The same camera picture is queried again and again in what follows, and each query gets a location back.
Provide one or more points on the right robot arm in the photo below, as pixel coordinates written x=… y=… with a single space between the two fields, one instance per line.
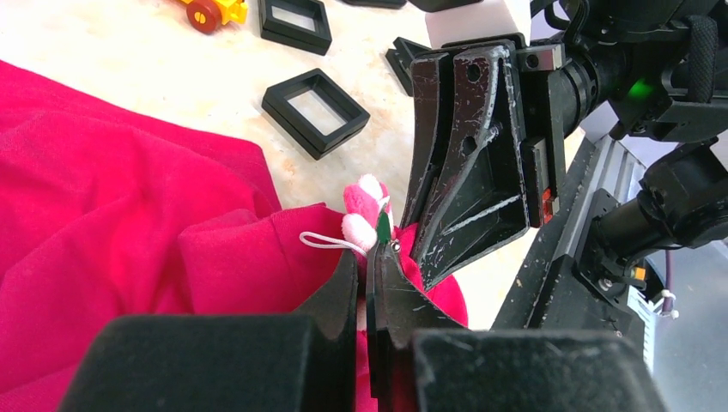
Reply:
x=675 y=90

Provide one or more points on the black square frame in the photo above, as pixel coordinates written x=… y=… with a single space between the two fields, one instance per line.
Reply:
x=316 y=40
x=317 y=113
x=400 y=58

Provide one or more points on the yellow toy car red wheels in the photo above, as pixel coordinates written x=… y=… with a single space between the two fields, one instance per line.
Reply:
x=207 y=16

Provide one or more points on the pink flower brooch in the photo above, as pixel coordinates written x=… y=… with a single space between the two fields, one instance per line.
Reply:
x=368 y=219

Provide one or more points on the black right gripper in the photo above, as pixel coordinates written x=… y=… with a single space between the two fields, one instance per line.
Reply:
x=467 y=185

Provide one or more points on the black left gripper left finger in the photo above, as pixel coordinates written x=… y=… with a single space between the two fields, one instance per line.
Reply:
x=298 y=361

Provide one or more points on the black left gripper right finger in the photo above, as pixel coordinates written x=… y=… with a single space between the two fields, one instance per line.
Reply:
x=421 y=359

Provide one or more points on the magenta garment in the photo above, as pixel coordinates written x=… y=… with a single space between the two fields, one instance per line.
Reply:
x=107 y=213

